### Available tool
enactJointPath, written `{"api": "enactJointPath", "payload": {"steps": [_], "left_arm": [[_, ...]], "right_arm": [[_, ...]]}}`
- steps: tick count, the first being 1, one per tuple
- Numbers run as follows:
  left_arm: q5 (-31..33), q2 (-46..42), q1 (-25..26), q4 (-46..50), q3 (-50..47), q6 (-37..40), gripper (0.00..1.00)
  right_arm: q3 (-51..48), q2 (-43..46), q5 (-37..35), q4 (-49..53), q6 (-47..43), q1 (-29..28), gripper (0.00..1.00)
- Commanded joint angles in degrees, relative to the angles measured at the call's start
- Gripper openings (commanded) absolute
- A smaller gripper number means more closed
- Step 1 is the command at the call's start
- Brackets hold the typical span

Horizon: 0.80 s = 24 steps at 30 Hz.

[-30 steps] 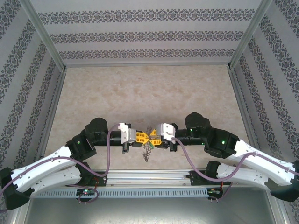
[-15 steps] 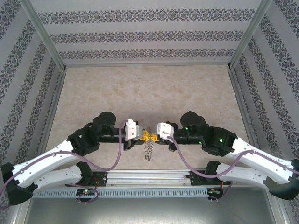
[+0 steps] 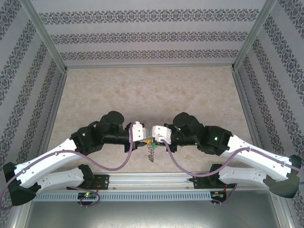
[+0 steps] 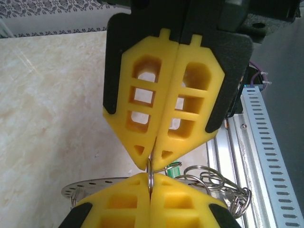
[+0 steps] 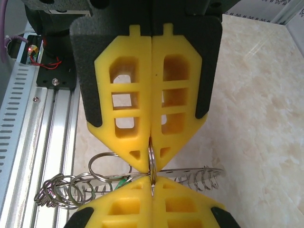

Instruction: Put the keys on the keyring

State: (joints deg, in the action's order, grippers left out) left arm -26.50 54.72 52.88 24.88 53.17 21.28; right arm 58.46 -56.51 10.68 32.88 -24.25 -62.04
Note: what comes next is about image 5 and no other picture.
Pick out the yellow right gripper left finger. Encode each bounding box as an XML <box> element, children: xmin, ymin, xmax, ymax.
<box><xmin>64</xmin><ymin>177</ymin><xmax>152</xmax><ymax>228</ymax></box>

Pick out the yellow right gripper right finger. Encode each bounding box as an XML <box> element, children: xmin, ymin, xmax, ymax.
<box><xmin>152</xmin><ymin>177</ymin><xmax>240</xmax><ymax>228</ymax></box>

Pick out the green-headed key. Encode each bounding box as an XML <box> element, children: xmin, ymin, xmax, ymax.
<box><xmin>115</xmin><ymin>177</ymin><xmax>131</xmax><ymax>190</ymax></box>

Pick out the silver keyring chain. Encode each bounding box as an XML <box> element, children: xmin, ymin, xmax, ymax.
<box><xmin>34</xmin><ymin>140</ymin><xmax>226</xmax><ymax>209</ymax></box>

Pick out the left circuit board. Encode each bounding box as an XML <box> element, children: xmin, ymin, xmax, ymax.
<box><xmin>25</xmin><ymin>34</ymin><xmax>46</xmax><ymax>65</ymax></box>

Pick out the red wire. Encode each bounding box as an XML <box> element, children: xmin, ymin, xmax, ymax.
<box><xmin>39</xmin><ymin>59</ymin><xmax>64</xmax><ymax>71</ymax></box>

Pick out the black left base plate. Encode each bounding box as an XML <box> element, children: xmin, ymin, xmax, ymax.
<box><xmin>36</xmin><ymin>65</ymin><xmax>78</xmax><ymax>90</ymax></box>

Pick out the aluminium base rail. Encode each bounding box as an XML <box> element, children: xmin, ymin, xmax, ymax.
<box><xmin>0</xmin><ymin>86</ymin><xmax>83</xmax><ymax>228</ymax></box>

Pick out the grey perforated cable duct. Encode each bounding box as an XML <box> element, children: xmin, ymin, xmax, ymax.
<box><xmin>0</xmin><ymin>62</ymin><xmax>41</xmax><ymax>174</ymax></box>

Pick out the aluminium corner post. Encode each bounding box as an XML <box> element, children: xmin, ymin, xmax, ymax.
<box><xmin>272</xmin><ymin>0</ymin><xmax>304</xmax><ymax>27</ymax></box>

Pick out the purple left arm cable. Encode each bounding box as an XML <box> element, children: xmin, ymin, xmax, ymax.
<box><xmin>0</xmin><ymin>0</ymin><xmax>30</xmax><ymax>64</ymax></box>

